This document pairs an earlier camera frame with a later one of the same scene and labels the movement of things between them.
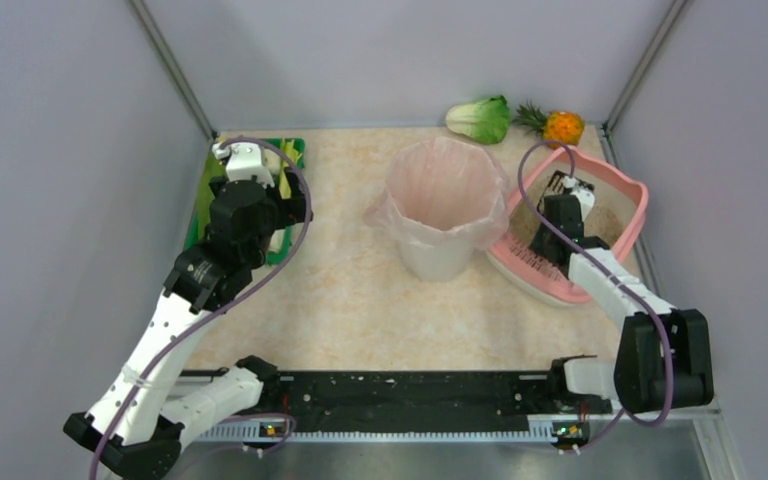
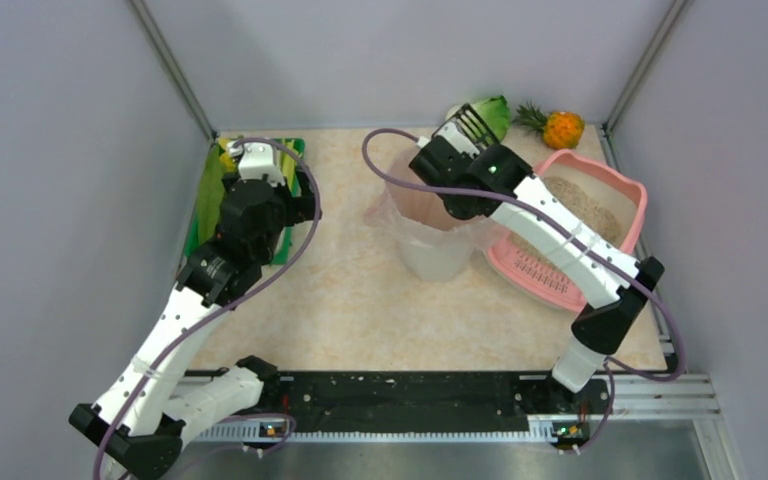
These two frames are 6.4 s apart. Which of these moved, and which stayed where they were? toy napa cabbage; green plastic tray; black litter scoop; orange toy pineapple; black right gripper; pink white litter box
Moved: black right gripper; black litter scoop
Stayed: orange toy pineapple; pink white litter box; toy napa cabbage; green plastic tray
